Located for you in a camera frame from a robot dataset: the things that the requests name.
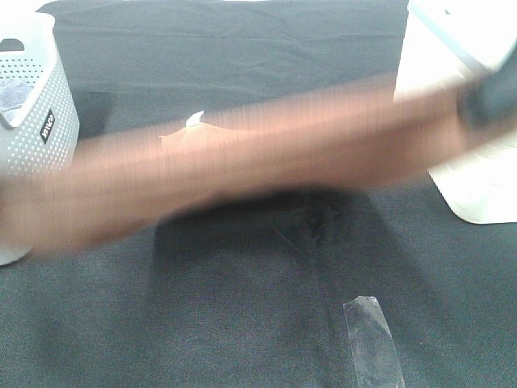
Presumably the white plastic storage box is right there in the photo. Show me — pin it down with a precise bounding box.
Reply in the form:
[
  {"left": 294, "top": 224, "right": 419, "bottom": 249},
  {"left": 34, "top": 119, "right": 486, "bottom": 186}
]
[{"left": 395, "top": 1, "right": 516, "bottom": 225}]

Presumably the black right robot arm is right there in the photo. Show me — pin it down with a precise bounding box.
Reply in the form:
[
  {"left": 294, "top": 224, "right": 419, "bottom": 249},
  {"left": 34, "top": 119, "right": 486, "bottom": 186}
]
[{"left": 457, "top": 48, "right": 516, "bottom": 132}]

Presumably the black table cloth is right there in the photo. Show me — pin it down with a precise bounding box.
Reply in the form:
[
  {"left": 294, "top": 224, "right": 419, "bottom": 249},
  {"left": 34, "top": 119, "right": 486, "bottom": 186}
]
[{"left": 1, "top": 1, "right": 516, "bottom": 387}]

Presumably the clear tape strip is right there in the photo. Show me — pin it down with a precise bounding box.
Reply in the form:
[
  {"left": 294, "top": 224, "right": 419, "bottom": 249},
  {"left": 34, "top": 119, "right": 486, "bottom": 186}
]
[{"left": 343, "top": 296, "right": 406, "bottom": 388}]

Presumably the white towel label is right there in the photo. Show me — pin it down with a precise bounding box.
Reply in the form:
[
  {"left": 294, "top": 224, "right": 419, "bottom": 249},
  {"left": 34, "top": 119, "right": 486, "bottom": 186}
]
[{"left": 185, "top": 111, "right": 204, "bottom": 128}]

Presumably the grey towel in basket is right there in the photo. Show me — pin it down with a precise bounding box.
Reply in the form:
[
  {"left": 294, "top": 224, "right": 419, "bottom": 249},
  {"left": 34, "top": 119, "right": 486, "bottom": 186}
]
[{"left": 1, "top": 78, "right": 33, "bottom": 121}]

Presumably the grey perforated laundry basket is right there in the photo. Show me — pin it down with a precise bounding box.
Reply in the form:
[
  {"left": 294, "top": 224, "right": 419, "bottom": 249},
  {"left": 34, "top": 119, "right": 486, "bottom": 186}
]
[{"left": 0, "top": 11, "right": 81, "bottom": 267}]

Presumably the brown towel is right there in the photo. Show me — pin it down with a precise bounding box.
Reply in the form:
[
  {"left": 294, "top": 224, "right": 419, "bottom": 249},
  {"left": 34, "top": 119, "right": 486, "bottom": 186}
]
[{"left": 1, "top": 82, "right": 481, "bottom": 252}]

